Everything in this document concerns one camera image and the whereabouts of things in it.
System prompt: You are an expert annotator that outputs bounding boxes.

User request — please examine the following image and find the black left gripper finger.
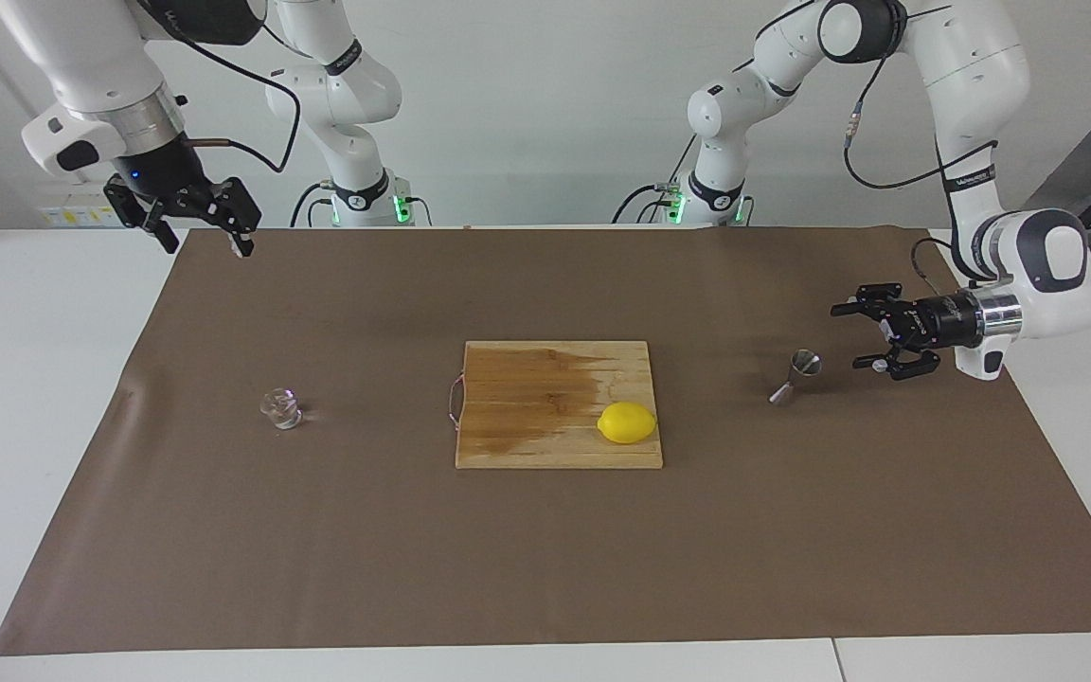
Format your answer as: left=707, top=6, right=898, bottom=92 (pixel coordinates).
left=830, top=281, right=908, bottom=331
left=853, top=343, right=942, bottom=383

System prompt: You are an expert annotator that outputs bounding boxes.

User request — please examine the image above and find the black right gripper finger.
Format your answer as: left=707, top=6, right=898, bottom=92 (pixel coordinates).
left=184, top=176, right=263, bottom=260
left=103, top=175, right=180, bottom=255

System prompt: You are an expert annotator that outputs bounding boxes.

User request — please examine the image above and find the steel double jigger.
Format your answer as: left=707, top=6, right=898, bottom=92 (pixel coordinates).
left=769, top=350, right=823, bottom=408

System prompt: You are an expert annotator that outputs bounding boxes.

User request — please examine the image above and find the small clear glass cup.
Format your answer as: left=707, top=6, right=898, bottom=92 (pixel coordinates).
left=259, top=388, right=304, bottom=431

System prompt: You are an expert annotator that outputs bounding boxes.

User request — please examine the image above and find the yellow lemon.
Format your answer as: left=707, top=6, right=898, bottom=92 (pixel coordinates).
left=597, top=401, right=658, bottom=445

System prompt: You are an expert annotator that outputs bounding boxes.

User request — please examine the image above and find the brown table mat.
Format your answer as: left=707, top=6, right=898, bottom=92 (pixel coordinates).
left=0, top=225, right=1091, bottom=657

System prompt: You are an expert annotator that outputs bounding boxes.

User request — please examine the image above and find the wooden cutting board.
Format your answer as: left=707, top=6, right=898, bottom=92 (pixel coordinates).
left=448, top=340, right=665, bottom=471

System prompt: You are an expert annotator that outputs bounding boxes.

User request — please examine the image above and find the black right base cable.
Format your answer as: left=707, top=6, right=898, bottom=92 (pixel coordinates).
left=290, top=180, right=336, bottom=228

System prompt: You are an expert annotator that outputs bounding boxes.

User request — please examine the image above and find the black base cable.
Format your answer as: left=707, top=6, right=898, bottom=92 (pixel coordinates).
left=612, top=140, right=703, bottom=225
left=290, top=180, right=336, bottom=228

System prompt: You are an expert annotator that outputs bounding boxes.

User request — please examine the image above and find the white wall socket box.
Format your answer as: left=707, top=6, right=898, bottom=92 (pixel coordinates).
left=37, top=180, right=136, bottom=228

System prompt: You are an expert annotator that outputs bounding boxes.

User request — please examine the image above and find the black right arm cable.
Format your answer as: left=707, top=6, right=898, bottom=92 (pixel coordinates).
left=134, top=0, right=305, bottom=176

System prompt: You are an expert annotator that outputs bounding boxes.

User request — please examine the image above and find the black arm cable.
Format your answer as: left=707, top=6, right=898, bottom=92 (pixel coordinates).
left=839, top=0, right=1001, bottom=285
left=134, top=0, right=305, bottom=176

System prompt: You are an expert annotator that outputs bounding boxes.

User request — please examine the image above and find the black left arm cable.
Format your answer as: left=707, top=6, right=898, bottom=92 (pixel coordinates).
left=839, top=0, right=1001, bottom=285

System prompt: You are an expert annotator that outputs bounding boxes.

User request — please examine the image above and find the black left base cable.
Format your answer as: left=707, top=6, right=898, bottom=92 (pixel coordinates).
left=612, top=140, right=703, bottom=225

